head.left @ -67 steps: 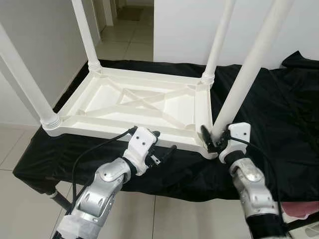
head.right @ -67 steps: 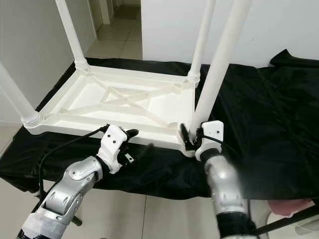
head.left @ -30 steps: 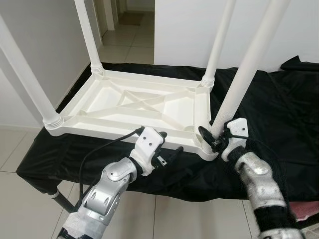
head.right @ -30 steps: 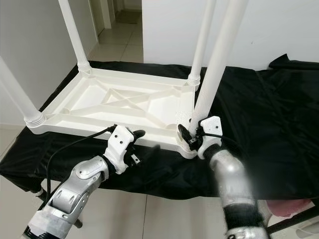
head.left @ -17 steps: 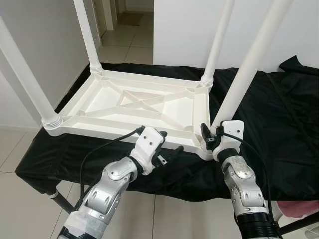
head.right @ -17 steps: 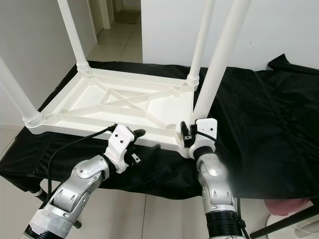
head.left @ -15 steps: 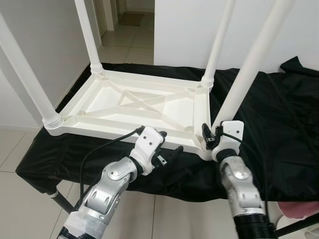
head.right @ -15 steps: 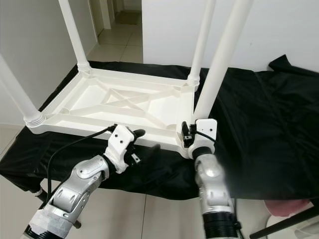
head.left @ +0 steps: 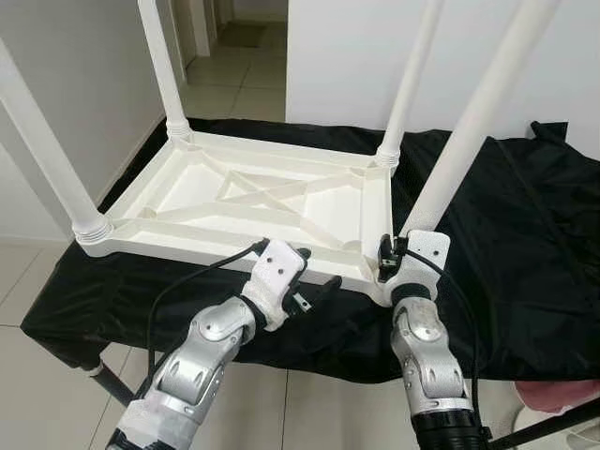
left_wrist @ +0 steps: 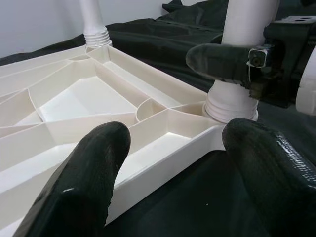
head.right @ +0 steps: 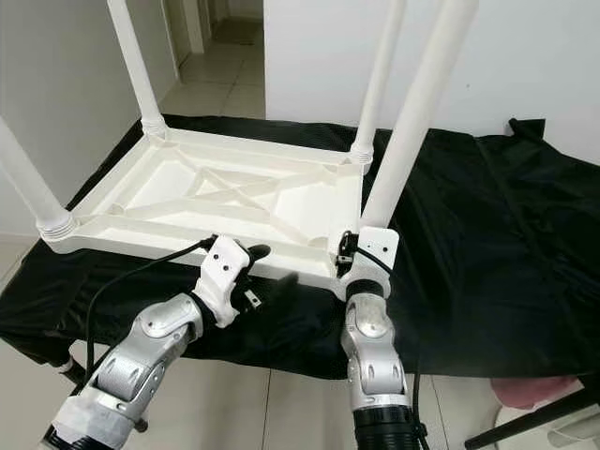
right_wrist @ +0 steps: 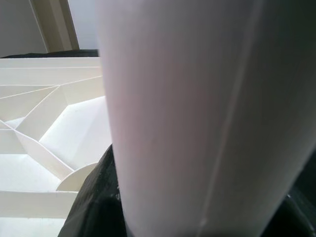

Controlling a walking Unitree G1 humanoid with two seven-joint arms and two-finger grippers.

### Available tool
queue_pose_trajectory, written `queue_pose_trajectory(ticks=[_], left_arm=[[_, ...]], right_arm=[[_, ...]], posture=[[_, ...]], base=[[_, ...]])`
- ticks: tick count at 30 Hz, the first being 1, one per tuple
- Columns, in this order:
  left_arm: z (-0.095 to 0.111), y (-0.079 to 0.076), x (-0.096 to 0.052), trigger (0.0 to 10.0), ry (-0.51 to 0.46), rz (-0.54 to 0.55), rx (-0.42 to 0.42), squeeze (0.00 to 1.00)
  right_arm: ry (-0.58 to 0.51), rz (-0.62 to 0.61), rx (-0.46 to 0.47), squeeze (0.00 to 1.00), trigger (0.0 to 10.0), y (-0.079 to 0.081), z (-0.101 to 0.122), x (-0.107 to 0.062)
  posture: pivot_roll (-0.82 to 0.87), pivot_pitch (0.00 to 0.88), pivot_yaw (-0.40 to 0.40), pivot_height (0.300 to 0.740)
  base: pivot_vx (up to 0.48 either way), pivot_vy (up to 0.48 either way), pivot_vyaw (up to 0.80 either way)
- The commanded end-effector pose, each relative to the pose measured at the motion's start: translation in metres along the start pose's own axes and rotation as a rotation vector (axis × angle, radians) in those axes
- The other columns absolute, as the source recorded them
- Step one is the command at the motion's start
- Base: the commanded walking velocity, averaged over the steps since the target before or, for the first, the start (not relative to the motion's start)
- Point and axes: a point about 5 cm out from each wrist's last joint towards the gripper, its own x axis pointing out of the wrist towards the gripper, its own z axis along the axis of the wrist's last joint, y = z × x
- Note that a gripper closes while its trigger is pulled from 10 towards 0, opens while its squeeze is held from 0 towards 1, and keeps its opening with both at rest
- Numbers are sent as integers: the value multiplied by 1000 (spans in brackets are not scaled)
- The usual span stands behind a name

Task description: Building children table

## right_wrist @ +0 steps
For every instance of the white plastic children table top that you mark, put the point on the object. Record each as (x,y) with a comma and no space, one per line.
(37,123)

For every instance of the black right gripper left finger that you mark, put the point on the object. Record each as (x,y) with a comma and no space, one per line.
(98,212)

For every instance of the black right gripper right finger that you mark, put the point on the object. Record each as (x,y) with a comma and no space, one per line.
(293,222)

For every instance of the white door frame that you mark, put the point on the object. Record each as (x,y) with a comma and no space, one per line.
(56,24)

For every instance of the black fabric table cover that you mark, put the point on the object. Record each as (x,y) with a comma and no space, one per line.
(74,52)

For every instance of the white plastic table leg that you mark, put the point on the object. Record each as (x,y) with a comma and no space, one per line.
(197,111)

